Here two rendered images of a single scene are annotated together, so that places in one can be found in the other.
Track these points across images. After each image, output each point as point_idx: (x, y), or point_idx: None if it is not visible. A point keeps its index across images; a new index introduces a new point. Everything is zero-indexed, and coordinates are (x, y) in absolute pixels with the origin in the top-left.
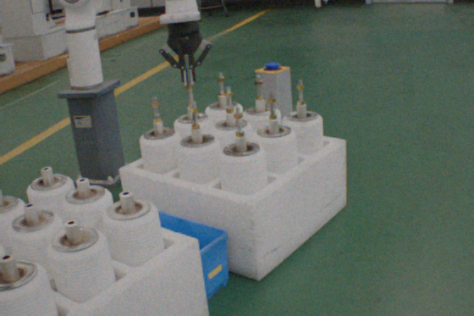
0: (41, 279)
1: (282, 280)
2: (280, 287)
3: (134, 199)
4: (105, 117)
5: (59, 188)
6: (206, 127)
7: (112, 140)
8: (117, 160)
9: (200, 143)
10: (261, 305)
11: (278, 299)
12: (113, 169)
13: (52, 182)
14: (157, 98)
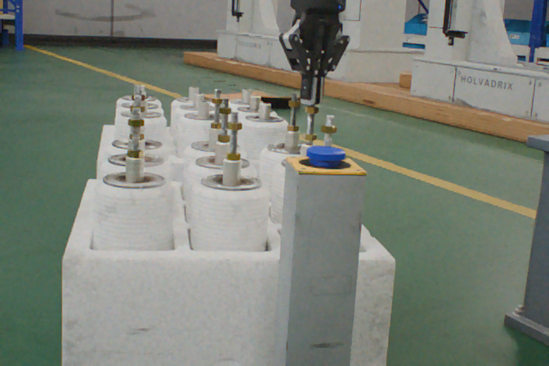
0: (120, 102)
1: (60, 290)
2: (55, 285)
3: (150, 116)
4: (542, 197)
5: (243, 118)
6: (273, 173)
7: (545, 250)
8: (544, 296)
9: (204, 145)
10: (59, 271)
11: (45, 278)
12: (528, 300)
13: (259, 118)
14: (292, 95)
